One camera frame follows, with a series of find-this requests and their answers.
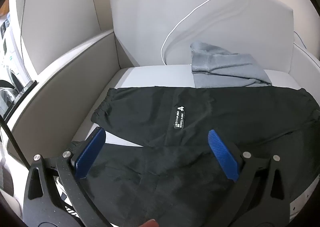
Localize white charging cable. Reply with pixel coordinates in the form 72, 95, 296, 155
160, 0, 241, 66

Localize white sofa back cushion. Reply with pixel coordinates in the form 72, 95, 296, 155
110, 0, 294, 72

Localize folded grey garment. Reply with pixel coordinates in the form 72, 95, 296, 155
190, 42, 272, 88

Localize black pants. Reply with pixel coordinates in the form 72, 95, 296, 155
80, 86, 319, 226

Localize black cable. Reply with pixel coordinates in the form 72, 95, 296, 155
0, 114, 32, 170

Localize person's left hand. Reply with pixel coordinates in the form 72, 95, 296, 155
139, 219, 159, 227

